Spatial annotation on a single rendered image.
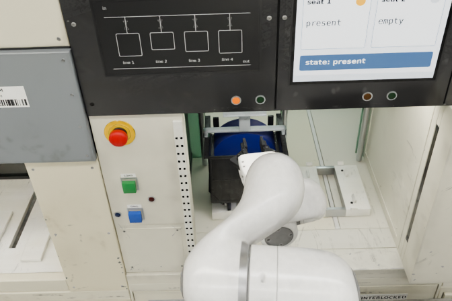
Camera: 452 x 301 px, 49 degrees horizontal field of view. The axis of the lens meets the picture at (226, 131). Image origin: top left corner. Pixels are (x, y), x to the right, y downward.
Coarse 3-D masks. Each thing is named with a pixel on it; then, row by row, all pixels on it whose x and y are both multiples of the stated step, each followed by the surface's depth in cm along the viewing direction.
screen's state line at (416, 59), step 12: (300, 60) 97; (312, 60) 97; (324, 60) 97; (336, 60) 97; (348, 60) 97; (360, 60) 97; (372, 60) 97; (384, 60) 97; (396, 60) 97; (408, 60) 97; (420, 60) 97
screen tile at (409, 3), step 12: (384, 0) 90; (396, 0) 90; (408, 0) 90; (420, 0) 90; (444, 0) 90; (384, 12) 91; (396, 12) 91; (408, 12) 91; (420, 12) 91; (432, 12) 91; (432, 24) 92; (372, 36) 94; (384, 36) 94; (396, 36) 94; (408, 36) 94; (420, 36) 94; (432, 36) 94
